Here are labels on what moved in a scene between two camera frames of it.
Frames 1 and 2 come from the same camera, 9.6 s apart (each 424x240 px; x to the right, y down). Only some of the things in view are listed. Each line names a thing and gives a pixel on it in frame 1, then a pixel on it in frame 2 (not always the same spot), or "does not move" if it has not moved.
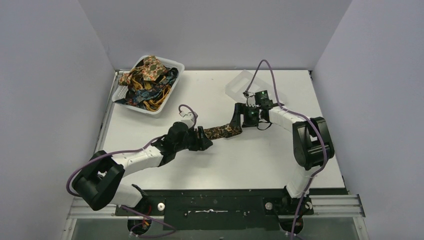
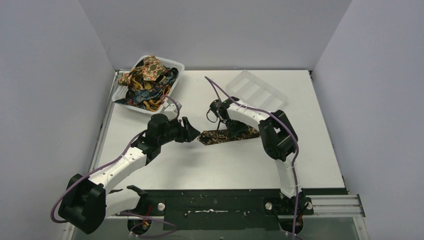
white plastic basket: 120,96 does not move
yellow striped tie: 153,105 does not move
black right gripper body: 254,114 → 235,126
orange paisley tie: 150,70 does not move
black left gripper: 199,139 → 182,130
